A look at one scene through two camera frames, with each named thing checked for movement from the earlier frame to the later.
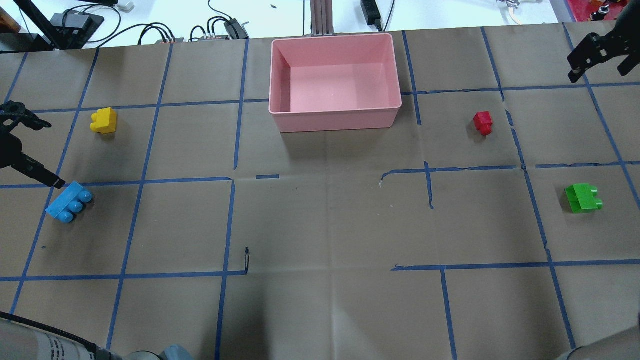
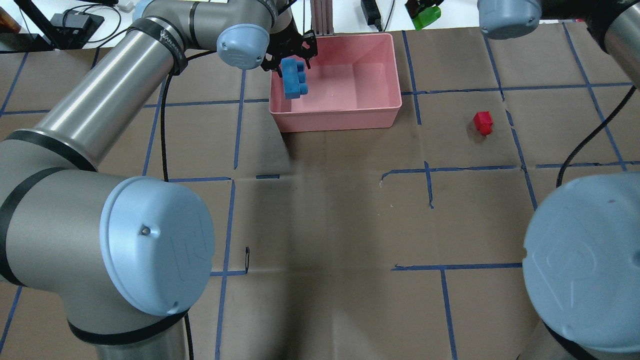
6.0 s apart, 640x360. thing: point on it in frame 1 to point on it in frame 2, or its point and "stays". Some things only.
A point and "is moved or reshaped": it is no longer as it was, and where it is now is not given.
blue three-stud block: x=70 y=201 is moved or reshaped
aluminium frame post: x=321 y=15 stays
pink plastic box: x=337 y=82 stays
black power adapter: x=371 y=13 stays
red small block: x=483 y=122 stays
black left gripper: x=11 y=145 to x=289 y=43
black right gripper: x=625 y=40 to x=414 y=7
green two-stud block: x=582 y=197 to x=426 y=17
